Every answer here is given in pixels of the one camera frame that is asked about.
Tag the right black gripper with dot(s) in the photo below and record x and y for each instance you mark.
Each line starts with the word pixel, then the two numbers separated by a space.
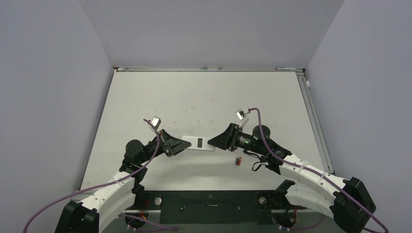
pixel 224 141

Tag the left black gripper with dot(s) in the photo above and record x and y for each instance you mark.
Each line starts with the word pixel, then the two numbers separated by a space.
pixel 172 145

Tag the white red remote control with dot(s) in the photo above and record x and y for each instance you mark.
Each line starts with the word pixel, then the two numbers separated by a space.
pixel 198 143

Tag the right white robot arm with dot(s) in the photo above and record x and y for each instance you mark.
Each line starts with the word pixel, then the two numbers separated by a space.
pixel 347 202

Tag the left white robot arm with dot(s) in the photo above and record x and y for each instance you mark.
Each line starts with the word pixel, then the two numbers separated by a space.
pixel 94 213

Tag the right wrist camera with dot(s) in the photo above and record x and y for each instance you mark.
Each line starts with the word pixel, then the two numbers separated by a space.
pixel 243 117

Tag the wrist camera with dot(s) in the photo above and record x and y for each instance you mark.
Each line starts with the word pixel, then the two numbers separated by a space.
pixel 243 117
pixel 155 122

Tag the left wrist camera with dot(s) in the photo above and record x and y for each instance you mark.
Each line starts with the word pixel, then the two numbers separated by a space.
pixel 155 122

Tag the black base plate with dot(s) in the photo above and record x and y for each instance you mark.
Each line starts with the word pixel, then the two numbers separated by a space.
pixel 213 207

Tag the aluminium rail back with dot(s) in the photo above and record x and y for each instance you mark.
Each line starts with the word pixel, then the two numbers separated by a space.
pixel 207 69

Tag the aluminium rail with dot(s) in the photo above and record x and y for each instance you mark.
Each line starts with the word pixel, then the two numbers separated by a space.
pixel 207 69
pixel 315 124

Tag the aluminium rail right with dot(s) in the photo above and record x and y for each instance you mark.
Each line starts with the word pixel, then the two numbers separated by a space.
pixel 315 124

